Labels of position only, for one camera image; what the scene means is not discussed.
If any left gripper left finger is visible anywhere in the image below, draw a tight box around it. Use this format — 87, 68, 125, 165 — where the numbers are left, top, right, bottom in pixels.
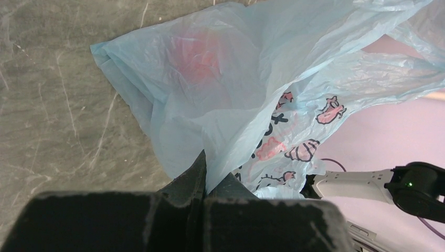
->
1, 152, 206, 251

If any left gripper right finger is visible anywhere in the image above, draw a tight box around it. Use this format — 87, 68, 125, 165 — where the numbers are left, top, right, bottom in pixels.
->
203, 174, 354, 251

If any light blue plastic bag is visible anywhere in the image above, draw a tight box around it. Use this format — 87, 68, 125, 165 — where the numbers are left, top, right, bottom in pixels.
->
90, 1, 444, 198

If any red apple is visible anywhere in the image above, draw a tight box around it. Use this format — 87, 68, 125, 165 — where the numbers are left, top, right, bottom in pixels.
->
169, 28, 224, 86

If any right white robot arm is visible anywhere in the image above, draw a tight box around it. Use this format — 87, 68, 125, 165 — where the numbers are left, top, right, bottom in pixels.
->
301, 162, 444, 223

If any aluminium frame rail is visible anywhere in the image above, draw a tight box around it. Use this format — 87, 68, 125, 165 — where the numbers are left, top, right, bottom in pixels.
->
346, 221, 394, 252

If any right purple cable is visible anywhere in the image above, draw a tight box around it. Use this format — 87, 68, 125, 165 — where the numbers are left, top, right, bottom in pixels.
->
320, 158, 445, 242

